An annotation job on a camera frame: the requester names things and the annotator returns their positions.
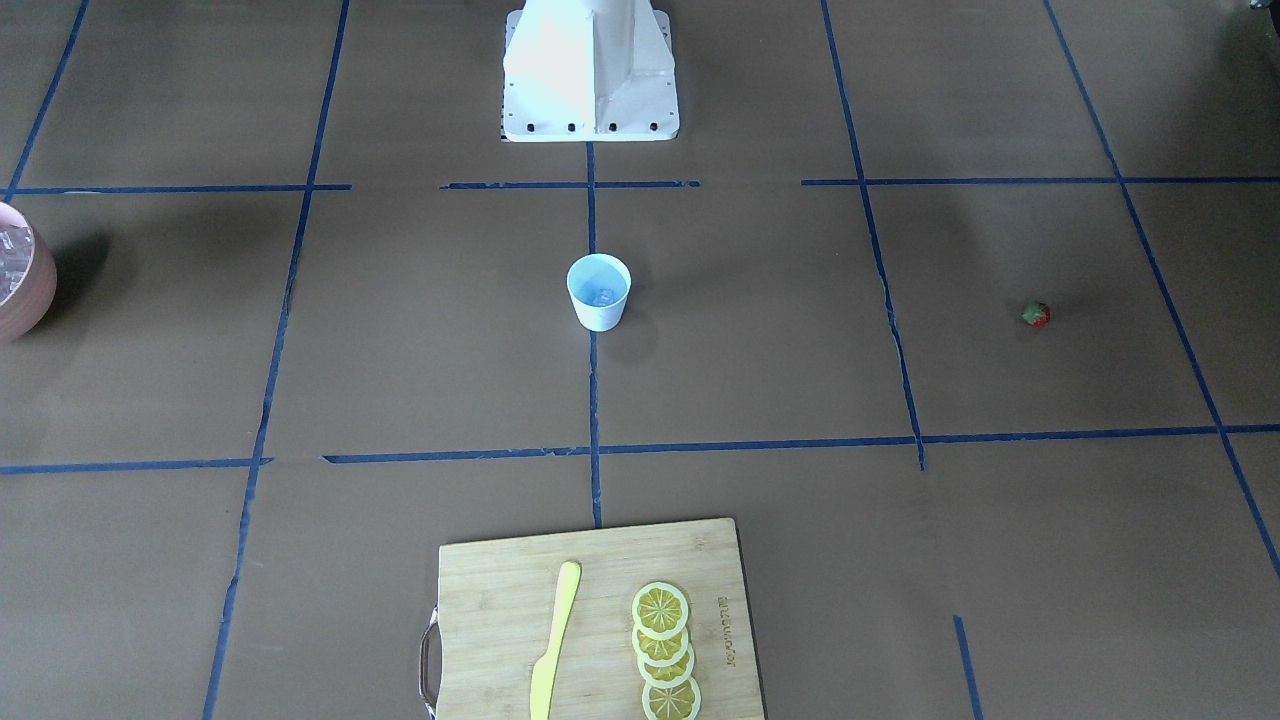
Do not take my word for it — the light blue cup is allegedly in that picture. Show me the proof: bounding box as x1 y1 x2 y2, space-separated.
566 252 632 333

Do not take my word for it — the clear ice cubes pile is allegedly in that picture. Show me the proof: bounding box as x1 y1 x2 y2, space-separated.
0 225 35 304

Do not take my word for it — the pink bowl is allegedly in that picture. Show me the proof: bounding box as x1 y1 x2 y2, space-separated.
1 202 58 345

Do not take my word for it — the lemon slices row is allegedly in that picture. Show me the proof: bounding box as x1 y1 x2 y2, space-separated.
630 582 701 719

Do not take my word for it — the yellow plastic knife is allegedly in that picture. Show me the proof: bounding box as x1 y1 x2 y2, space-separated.
529 561 582 719

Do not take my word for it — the white camera post with base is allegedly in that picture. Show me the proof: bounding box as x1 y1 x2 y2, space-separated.
500 1 681 143

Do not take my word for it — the red toy strawberry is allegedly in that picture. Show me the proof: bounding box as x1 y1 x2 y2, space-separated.
1020 300 1052 328

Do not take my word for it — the wooden cutting board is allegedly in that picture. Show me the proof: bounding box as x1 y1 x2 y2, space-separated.
419 518 765 719

